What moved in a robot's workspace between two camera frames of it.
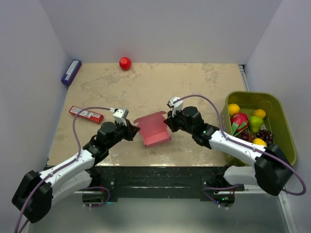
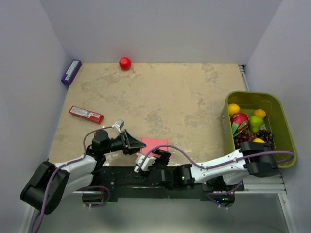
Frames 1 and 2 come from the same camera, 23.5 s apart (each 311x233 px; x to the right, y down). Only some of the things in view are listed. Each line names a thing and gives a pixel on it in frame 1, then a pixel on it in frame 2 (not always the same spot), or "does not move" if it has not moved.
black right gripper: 170,121 -> 164,157
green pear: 254,122 does not move
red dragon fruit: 239,122 does not move
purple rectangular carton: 72,72 does not move
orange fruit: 260,112 does not move
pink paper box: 153,128 -> 152,143
